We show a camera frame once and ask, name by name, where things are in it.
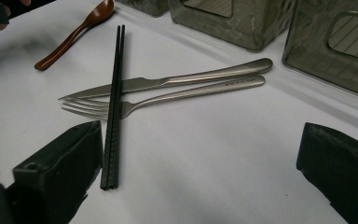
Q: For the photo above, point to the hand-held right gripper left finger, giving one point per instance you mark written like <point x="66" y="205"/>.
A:
<point x="59" y="168"/>

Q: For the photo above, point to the black chopstick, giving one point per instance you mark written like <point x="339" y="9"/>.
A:
<point x="118" y="102"/>
<point x="112" y="102"/>

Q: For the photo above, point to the brown wooden spoon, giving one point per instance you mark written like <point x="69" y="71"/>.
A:
<point x="65" y="43"/>

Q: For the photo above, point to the steel fork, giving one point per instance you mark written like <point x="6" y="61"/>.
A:
<point x="199" y="91"/>

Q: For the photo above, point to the steel table knife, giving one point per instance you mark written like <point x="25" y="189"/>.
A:
<point x="199" y="76"/>

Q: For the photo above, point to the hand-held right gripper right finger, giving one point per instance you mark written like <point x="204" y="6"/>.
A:
<point x="341" y="168"/>

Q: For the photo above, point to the smoky transparent plastic bin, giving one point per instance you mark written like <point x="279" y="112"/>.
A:
<point x="310" y="56"/>
<point x="251" y="28"/>
<point x="149" y="6"/>

